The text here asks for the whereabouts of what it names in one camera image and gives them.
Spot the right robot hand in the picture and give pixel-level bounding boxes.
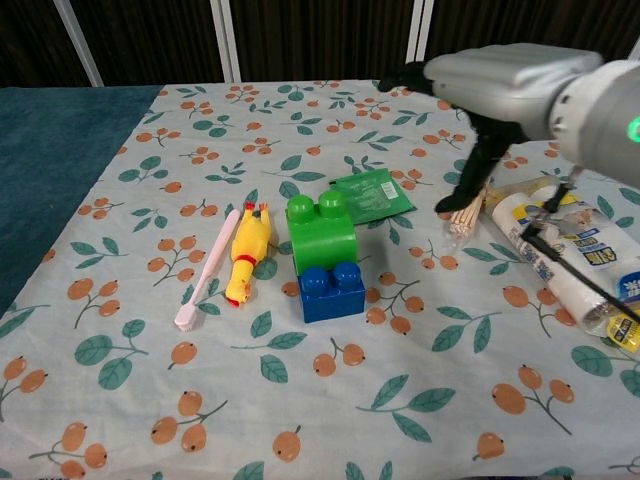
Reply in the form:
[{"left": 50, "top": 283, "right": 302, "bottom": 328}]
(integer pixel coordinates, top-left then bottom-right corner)
[{"left": 377, "top": 43, "right": 604, "bottom": 214}]

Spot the green building block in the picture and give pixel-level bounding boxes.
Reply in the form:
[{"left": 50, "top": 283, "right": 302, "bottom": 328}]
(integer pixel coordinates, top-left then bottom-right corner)
[{"left": 284, "top": 191, "right": 360, "bottom": 276}]

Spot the bundle of wooden toothpicks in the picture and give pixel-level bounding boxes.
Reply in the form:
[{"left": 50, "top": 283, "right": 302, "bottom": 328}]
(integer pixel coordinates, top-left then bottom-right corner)
[{"left": 448, "top": 183, "right": 489, "bottom": 238}]

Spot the green sachet packet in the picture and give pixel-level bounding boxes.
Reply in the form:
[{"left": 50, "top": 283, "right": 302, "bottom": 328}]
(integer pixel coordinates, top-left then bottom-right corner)
[{"left": 328, "top": 168, "right": 418, "bottom": 226}]

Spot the white plastic bag roll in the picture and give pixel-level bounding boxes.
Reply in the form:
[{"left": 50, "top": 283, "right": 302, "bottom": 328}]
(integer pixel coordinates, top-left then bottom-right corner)
[{"left": 485, "top": 175, "right": 640, "bottom": 351}]

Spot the blue building block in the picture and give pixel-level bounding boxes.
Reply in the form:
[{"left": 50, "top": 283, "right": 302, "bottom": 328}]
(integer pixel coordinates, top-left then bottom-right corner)
[{"left": 297, "top": 261, "right": 367, "bottom": 325}]

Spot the yellow rubber chicken toy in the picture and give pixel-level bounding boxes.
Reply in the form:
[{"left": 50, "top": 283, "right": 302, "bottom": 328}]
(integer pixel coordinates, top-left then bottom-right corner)
[{"left": 224, "top": 200, "right": 274, "bottom": 309}]

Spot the pink toothbrush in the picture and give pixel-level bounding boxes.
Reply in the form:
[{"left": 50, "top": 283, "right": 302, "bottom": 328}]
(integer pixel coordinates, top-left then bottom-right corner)
[{"left": 174, "top": 208, "right": 242, "bottom": 334}]

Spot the floral patterned tablecloth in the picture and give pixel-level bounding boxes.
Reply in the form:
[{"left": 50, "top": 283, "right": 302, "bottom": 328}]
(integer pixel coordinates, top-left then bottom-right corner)
[{"left": 0, "top": 77, "right": 640, "bottom": 480}]

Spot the teal table cover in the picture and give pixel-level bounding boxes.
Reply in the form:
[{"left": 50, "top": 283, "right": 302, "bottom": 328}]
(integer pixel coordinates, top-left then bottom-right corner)
[{"left": 0, "top": 84, "right": 165, "bottom": 319}]

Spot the white frame post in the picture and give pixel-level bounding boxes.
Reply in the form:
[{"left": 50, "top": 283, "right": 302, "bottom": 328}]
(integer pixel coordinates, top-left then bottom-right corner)
[
  {"left": 209, "top": 0, "right": 244, "bottom": 84},
  {"left": 401, "top": 0, "right": 434, "bottom": 66},
  {"left": 52, "top": 0, "right": 105, "bottom": 88}
]

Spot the black cable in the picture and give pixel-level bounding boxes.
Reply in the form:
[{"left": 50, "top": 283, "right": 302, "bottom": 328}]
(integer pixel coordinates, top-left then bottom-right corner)
[{"left": 519, "top": 167, "right": 640, "bottom": 324}]

